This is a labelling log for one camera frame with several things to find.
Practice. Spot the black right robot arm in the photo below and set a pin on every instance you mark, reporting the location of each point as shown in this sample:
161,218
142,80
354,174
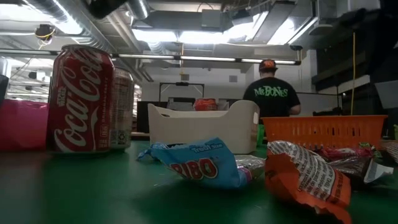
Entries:
385,31

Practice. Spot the brown Hershey's chocolate bar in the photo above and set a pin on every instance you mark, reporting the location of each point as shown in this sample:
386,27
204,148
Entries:
351,169

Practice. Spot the red Coca-Cola can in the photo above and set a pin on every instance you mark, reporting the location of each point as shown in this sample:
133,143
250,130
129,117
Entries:
81,99
205,104

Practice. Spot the black stand frame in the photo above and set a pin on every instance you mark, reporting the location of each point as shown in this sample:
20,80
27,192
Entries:
182,84

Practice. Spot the blue Haribo pack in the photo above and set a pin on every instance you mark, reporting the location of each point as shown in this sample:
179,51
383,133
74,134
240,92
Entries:
199,165

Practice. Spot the long ceiling light fixture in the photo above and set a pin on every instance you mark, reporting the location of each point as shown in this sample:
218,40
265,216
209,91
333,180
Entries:
205,58

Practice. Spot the person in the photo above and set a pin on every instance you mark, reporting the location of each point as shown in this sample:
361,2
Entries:
272,96

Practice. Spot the clear gummy candy pack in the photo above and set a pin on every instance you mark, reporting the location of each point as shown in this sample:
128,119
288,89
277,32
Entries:
252,165

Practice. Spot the silver air duct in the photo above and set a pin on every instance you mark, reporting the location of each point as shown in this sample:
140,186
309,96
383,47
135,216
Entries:
136,9

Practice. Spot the whiteboard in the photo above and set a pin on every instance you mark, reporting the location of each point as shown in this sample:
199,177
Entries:
320,104

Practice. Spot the green table mat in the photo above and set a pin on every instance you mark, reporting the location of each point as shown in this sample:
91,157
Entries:
93,193

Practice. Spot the white plastic bin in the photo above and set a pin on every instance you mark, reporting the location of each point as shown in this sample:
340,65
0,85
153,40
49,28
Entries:
202,127

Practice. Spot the dark grey plastic bin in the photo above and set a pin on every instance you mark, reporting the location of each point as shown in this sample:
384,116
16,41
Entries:
3,88

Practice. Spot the orange plastic basket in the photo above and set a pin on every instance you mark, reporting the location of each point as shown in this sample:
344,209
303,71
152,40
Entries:
323,130

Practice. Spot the green plastic basket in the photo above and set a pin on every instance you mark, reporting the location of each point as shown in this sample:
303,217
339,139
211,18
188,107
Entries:
260,135

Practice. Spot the silver can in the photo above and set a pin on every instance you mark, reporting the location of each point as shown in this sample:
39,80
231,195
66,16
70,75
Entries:
122,109

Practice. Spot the red plastic bin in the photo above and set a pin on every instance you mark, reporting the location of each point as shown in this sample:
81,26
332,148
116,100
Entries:
25,124

